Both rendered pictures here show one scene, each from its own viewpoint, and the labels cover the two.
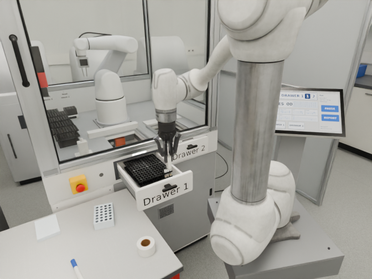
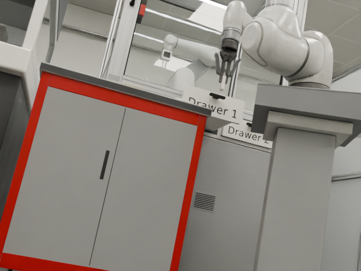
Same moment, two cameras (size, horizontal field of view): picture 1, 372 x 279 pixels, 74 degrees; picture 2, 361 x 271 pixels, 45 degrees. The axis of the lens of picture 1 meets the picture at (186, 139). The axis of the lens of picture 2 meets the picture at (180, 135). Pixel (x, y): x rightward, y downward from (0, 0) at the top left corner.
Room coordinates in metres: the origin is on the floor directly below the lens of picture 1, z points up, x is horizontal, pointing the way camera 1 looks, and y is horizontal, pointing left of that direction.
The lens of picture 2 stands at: (-0.87, -0.37, 0.30)
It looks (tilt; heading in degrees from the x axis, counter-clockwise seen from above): 12 degrees up; 18
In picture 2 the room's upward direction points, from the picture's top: 11 degrees clockwise
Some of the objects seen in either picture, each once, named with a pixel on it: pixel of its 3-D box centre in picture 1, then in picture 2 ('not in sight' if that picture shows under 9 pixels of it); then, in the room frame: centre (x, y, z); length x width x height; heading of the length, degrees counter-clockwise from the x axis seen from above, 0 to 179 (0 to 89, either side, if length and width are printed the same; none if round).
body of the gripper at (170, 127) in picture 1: (166, 130); (228, 51); (1.00, 0.08, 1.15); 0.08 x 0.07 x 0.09; 115
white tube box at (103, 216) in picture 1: (104, 215); not in sight; (0.89, 0.38, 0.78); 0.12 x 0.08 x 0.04; 17
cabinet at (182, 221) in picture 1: (127, 188); (159, 210); (1.63, 0.47, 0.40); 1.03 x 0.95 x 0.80; 123
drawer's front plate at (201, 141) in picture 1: (188, 149); (248, 132); (1.36, -0.02, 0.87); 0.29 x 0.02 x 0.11; 123
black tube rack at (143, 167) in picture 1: (147, 171); not in sight; (1.12, 0.20, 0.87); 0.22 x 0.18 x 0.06; 33
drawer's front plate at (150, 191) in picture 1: (165, 190); (213, 105); (0.95, 0.10, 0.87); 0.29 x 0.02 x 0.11; 123
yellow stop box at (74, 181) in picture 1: (78, 184); not in sight; (1.00, 0.52, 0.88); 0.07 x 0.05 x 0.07; 123
